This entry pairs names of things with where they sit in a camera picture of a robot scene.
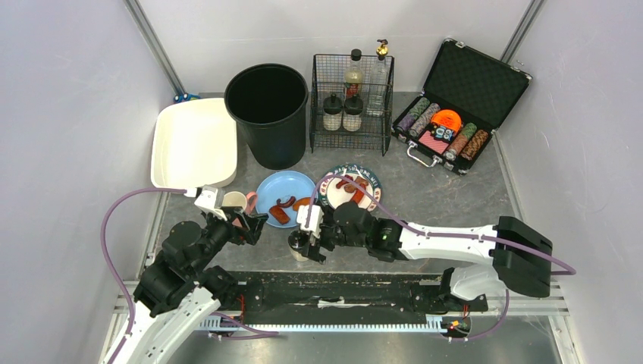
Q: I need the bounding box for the black wire basket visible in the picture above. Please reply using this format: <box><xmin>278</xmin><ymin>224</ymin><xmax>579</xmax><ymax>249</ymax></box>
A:
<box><xmin>309</xmin><ymin>54</ymin><xmax>395</xmax><ymax>155</ymax></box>

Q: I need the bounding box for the red sausage toy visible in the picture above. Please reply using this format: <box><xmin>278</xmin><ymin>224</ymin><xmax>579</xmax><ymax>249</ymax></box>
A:
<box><xmin>350</xmin><ymin>184</ymin><xmax>367</xmax><ymax>206</ymax></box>

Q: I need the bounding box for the orange nugget toy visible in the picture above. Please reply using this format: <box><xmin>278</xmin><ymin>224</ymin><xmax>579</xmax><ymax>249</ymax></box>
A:
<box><xmin>292</xmin><ymin>197</ymin><xmax>311</xmax><ymax>212</ymax></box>

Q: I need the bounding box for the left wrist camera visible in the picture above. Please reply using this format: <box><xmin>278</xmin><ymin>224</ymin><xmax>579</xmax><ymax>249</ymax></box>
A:
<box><xmin>194</xmin><ymin>186</ymin><xmax>227</xmax><ymax>221</ymax></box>

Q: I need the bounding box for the blue plate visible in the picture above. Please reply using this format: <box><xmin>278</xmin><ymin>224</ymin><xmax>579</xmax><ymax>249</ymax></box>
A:
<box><xmin>255</xmin><ymin>171</ymin><xmax>315</xmax><ymax>228</ymax></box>

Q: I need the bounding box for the blue toy car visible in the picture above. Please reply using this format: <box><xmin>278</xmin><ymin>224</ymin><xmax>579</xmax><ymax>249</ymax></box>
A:
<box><xmin>174</xmin><ymin>93</ymin><xmax>201</xmax><ymax>103</ymax></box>

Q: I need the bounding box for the brown steak piece toy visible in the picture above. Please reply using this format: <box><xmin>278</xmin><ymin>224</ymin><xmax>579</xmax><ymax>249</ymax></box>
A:
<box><xmin>343</xmin><ymin>176</ymin><xmax>369</xmax><ymax>193</ymax></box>

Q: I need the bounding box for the pink poker chip roll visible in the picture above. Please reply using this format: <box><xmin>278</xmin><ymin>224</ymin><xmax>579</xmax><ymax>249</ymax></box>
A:
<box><xmin>408</xmin><ymin>102</ymin><xmax>441</xmax><ymax>137</ymax></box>

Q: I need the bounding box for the black trash bin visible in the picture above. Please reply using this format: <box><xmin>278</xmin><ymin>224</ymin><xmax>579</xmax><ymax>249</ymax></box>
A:
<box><xmin>224</xmin><ymin>63</ymin><xmax>309</xmax><ymax>170</ymax></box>

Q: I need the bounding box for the blue dice box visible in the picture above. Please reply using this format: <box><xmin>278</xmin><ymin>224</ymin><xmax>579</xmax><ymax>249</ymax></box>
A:
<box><xmin>434</xmin><ymin>126</ymin><xmax>454</xmax><ymax>143</ymax></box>

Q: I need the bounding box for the brown octopus tentacle toy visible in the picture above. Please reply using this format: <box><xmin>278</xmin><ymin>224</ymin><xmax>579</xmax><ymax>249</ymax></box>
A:
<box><xmin>275</xmin><ymin>196</ymin><xmax>296</xmax><ymax>209</ymax></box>

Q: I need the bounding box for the sauce bottle red label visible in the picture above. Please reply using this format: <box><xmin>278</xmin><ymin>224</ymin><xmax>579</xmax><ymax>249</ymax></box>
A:
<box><xmin>343</xmin><ymin>49</ymin><xmax>364</xmax><ymax>99</ymax></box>

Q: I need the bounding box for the black poker chip case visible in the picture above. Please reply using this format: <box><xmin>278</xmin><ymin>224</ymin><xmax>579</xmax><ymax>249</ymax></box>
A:
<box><xmin>391</xmin><ymin>38</ymin><xmax>532</xmax><ymax>175</ymax></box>

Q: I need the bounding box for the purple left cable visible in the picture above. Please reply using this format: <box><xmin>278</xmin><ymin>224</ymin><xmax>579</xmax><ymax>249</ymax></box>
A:
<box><xmin>100</xmin><ymin>187</ymin><xmax>198</xmax><ymax>364</ymax></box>

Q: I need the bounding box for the brown poker chip roll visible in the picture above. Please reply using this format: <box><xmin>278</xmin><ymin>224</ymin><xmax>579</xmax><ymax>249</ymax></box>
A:
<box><xmin>460</xmin><ymin>130</ymin><xmax>489</xmax><ymax>161</ymax></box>

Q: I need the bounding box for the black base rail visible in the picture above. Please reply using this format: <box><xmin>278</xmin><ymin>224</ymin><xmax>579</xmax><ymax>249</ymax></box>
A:
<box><xmin>221</xmin><ymin>271</ymin><xmax>488</xmax><ymax>325</ymax></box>

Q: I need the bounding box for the clear bottle gold pump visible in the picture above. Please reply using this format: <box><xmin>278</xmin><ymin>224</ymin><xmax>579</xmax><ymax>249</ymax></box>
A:
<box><xmin>366</xmin><ymin>39</ymin><xmax>388</xmax><ymax>117</ymax></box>

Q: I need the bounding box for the white rectangular basin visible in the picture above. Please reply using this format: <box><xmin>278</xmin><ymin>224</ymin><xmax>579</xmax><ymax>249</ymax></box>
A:
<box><xmin>150</xmin><ymin>98</ymin><xmax>237</xmax><ymax>189</ymax></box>

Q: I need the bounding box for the red-brown meat roll toy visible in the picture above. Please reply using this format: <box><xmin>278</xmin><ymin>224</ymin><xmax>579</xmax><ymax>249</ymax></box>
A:
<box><xmin>268</xmin><ymin>206</ymin><xmax>290</xmax><ymax>225</ymax></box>

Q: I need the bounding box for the pink card deck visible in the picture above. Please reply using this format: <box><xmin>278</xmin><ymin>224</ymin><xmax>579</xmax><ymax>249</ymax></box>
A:
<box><xmin>419</xmin><ymin>130</ymin><xmax>450</xmax><ymax>155</ymax></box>

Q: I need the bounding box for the orange round toy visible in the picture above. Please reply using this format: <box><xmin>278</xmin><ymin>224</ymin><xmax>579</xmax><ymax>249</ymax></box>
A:
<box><xmin>431</xmin><ymin>109</ymin><xmax>463</xmax><ymax>132</ymax></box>

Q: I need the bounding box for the spice jar black lid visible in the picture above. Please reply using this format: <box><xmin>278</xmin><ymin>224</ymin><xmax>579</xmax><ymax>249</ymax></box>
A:
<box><xmin>288</xmin><ymin>230</ymin><xmax>309</xmax><ymax>262</ymax></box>
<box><xmin>322</xmin><ymin>93</ymin><xmax>343</xmax><ymax>131</ymax></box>
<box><xmin>343</xmin><ymin>95</ymin><xmax>364</xmax><ymax>132</ymax></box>

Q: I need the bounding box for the pink handled cream mug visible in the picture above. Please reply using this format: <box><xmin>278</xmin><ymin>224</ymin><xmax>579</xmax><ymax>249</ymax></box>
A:
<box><xmin>222</xmin><ymin>191</ymin><xmax>258</xmax><ymax>215</ymax></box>

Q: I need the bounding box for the green brown chip roll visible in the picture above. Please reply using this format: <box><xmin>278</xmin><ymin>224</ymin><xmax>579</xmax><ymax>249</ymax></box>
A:
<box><xmin>444</xmin><ymin>123</ymin><xmax>478</xmax><ymax>161</ymax></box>

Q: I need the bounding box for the green poker chip roll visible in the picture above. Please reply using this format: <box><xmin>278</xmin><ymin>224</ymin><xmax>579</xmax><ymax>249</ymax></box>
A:
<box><xmin>395</xmin><ymin>97</ymin><xmax>430</xmax><ymax>132</ymax></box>

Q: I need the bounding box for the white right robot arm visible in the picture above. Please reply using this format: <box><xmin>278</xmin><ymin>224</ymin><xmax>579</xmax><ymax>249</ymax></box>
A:
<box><xmin>289</xmin><ymin>202</ymin><xmax>553</xmax><ymax>301</ymax></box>

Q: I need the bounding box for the white patterned rim plate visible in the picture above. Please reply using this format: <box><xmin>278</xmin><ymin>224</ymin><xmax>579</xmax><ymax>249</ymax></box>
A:
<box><xmin>318</xmin><ymin>164</ymin><xmax>382</xmax><ymax>212</ymax></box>

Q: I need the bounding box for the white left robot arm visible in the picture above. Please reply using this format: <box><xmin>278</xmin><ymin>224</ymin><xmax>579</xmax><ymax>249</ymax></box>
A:
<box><xmin>103</xmin><ymin>207</ymin><xmax>268</xmax><ymax>363</ymax></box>

